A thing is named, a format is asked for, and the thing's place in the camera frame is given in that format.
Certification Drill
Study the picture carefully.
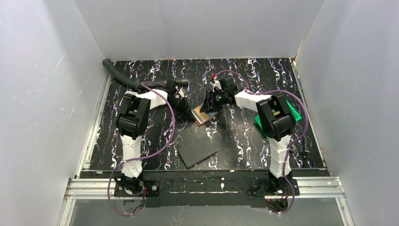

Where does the brown leather card holder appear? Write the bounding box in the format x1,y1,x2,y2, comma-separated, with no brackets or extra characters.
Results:
192,105,222,127

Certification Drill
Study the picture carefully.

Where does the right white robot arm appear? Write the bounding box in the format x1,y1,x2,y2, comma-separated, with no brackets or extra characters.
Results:
199,76,296,191

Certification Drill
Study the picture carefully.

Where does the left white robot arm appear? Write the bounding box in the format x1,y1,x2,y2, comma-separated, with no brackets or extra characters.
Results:
115,80,193,192

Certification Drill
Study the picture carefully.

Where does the green plastic card tray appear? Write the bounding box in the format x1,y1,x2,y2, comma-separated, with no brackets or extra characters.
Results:
254,100,302,133

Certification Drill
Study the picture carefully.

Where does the black foam block front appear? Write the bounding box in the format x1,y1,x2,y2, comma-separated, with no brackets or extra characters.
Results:
177,137,217,169

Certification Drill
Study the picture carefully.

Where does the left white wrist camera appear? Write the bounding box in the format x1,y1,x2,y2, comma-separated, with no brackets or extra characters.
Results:
175,89,185,99

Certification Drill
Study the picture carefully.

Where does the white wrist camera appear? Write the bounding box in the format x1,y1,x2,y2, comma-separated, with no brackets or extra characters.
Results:
175,89,185,99
209,74,222,92

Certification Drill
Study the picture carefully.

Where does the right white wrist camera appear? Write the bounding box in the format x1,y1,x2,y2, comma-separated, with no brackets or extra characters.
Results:
209,74,222,92

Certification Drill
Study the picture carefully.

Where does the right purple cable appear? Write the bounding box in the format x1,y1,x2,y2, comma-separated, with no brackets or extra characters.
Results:
213,70,309,216

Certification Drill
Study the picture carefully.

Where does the purple cable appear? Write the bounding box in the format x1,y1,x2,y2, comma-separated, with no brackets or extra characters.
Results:
107,81,177,217
213,70,309,216

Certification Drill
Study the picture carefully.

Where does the black corrugated hose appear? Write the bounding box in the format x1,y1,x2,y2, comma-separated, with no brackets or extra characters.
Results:
102,58,190,90

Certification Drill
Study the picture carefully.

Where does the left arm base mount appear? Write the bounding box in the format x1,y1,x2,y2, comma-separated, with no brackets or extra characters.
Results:
113,174,160,214

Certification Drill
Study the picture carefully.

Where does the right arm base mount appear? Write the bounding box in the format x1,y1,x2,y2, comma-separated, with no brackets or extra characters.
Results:
247,178,300,214

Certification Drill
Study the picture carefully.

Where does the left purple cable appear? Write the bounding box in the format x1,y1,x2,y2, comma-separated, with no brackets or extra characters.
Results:
107,81,177,217

